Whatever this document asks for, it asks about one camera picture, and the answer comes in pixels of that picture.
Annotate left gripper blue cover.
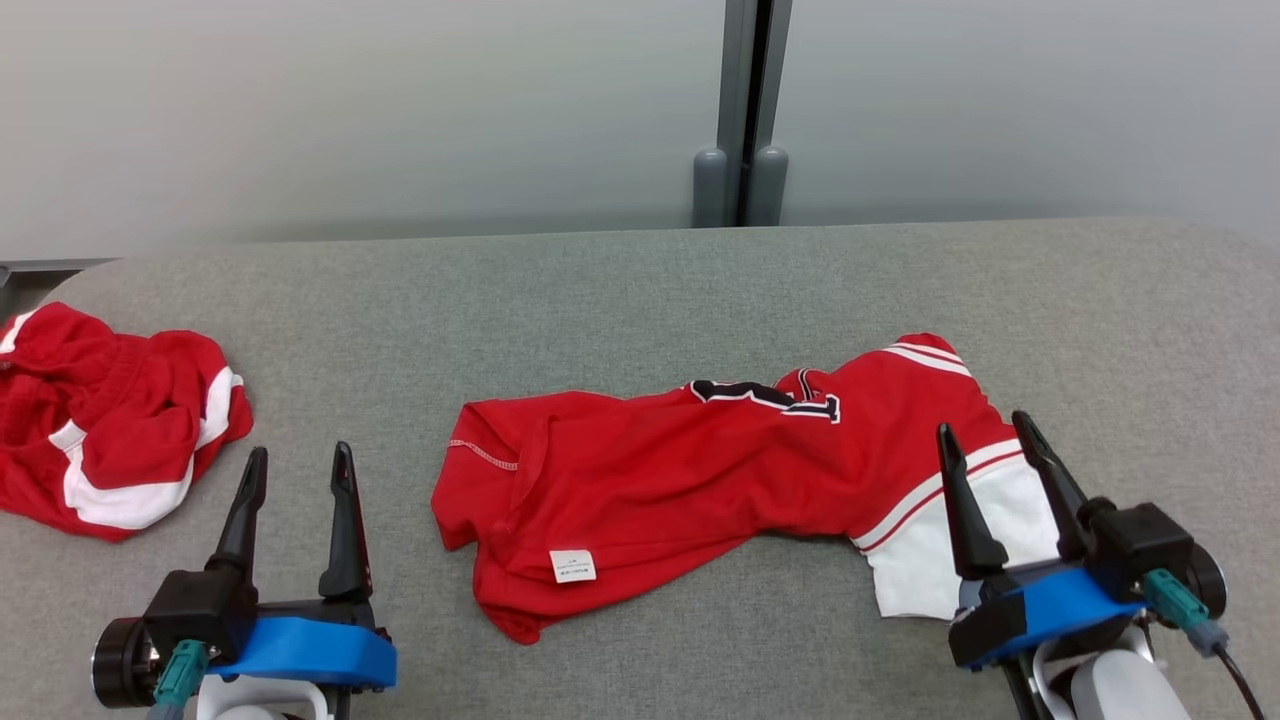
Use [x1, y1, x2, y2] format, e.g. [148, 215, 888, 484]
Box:
[92, 442, 398, 720]

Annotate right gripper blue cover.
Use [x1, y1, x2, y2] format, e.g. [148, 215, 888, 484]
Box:
[937, 410, 1228, 720]

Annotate red shorts white bands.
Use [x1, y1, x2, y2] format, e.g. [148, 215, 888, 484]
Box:
[0, 302, 254, 543]

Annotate red numbered jersey white sleeves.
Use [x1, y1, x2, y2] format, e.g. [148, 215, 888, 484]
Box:
[432, 333, 1063, 646]

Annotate left camera cable teal plug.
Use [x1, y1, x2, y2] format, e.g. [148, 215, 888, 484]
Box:
[148, 640, 211, 720]

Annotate camera cable teal plug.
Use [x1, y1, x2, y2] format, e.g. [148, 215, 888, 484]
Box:
[148, 640, 211, 720]
[1143, 570, 1269, 720]

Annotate right camera cable teal plug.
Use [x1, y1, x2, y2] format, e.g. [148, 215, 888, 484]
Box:
[1143, 570, 1269, 720]

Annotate grey cylindrical post foot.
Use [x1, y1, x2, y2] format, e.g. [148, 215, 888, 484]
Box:
[748, 146, 789, 227]
[693, 148, 729, 229]

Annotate grey partition post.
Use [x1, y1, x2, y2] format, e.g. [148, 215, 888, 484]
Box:
[716, 0, 794, 229]

